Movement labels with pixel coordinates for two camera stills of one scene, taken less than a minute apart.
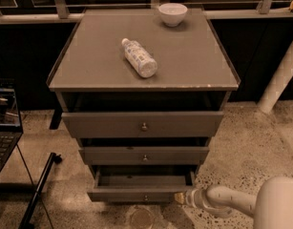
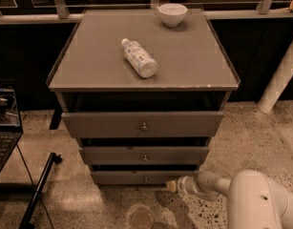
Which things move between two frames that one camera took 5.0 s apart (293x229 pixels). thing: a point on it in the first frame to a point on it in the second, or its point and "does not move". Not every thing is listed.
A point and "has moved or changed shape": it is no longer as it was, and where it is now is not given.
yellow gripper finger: x=179 y=197 to x=171 y=186
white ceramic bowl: x=173 y=13 does not move
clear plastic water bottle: x=138 y=58 does not move
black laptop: x=7 y=125 does not move
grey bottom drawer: x=139 y=186 has moved or changed shape
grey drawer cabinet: x=143 y=89 does not move
